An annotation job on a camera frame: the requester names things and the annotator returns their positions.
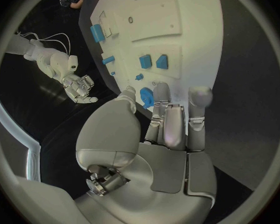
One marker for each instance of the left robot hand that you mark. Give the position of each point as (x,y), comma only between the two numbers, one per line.
(140,181)

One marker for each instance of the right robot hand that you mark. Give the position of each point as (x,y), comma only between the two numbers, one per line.
(80,89)

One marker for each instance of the white task board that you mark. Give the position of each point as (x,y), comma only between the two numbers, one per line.
(158,41)

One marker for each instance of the small blue peg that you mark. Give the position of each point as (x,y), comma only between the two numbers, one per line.
(113,73)

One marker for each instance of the blue cylinder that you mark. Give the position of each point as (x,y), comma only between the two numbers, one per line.
(108,59)

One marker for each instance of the large blue block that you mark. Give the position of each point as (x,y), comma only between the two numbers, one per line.
(97,33)

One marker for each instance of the blue plug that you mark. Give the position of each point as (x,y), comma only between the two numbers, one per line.
(139,77)

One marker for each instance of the blue gear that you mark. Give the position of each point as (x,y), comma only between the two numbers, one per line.
(146,97)

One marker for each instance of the blue square block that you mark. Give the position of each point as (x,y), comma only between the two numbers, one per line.
(145,61)

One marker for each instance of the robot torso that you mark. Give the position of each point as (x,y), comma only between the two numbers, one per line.
(16,140)

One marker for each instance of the blue wedge block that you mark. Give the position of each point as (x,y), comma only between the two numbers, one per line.
(162,62)

